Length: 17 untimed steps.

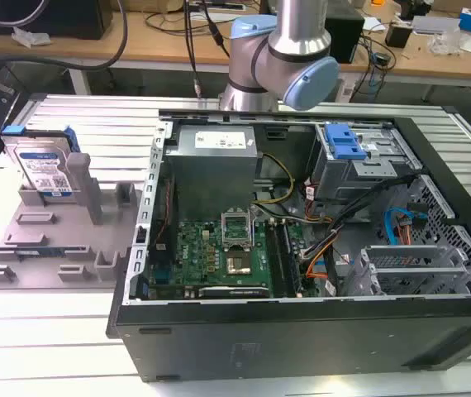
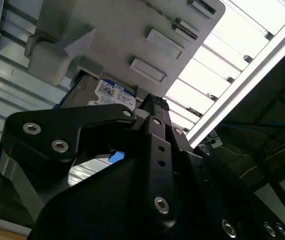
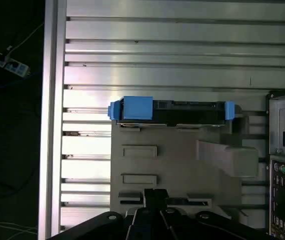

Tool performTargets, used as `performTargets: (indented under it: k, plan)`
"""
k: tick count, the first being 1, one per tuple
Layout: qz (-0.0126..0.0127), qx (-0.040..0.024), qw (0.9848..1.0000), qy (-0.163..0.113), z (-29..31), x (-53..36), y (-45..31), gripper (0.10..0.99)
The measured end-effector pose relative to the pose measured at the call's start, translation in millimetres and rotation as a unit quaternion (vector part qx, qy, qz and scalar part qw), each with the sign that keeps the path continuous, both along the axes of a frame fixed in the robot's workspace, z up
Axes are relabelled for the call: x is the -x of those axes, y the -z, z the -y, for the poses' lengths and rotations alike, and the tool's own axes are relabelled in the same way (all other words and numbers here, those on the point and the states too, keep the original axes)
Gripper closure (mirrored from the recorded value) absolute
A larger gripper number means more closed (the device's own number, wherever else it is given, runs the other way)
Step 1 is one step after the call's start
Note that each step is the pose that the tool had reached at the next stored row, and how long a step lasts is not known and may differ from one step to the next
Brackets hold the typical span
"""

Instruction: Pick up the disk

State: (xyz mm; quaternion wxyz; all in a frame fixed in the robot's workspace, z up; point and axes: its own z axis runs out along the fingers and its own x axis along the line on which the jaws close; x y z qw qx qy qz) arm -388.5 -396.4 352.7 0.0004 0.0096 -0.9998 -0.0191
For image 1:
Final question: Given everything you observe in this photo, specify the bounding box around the hard disk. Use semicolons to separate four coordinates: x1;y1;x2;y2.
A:
0;125;80;199

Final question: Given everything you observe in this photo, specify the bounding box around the green motherboard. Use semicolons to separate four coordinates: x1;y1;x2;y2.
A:
147;218;302;299

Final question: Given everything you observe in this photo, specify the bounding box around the black box on desk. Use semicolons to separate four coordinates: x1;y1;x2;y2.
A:
0;0;115;41

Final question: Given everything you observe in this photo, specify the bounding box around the blue SATA wire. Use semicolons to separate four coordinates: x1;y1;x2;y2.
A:
383;206;426;247

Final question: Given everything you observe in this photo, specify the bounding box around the blue drive bay latch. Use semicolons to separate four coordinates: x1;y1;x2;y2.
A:
324;122;369;161

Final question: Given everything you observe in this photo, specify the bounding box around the RAM stick on rack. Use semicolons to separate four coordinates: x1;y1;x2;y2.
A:
0;246;88;256

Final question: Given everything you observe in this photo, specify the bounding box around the silver drive cage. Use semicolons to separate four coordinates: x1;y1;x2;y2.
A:
312;122;425;203

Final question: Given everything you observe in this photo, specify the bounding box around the grey parts rack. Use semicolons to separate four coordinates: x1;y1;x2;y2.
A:
0;152;145;291

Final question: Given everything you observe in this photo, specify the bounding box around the small black box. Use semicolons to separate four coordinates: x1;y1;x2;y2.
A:
384;22;414;47

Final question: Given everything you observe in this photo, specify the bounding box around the wooden desk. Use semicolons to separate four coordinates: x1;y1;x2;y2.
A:
0;0;471;82

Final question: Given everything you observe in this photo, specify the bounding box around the socket cover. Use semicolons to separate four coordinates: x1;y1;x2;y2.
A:
219;210;257;251

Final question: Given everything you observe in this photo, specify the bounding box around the CPU socket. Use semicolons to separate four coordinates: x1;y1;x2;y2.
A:
223;252;255;277

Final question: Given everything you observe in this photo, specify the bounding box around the silver disk bay bracket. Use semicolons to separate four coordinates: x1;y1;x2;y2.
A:
353;244;470;295

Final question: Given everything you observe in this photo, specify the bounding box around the yellow black power wire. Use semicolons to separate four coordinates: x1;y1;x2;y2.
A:
250;152;296;205

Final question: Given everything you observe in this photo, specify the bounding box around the black open PC case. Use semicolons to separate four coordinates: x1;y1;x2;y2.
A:
106;108;471;384

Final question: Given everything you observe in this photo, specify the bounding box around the orange wire bundle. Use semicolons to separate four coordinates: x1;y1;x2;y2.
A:
301;231;344;282

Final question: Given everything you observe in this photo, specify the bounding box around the thick grey cable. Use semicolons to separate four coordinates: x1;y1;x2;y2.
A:
0;0;130;71

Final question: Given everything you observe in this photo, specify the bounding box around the black hanging cable with plug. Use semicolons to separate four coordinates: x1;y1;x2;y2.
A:
182;0;231;100

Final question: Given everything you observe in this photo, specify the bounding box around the black graphics card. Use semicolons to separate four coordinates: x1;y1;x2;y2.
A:
197;285;270;299

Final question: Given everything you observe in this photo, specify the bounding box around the grey power supply unit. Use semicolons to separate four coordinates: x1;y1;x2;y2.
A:
164;125;264;221

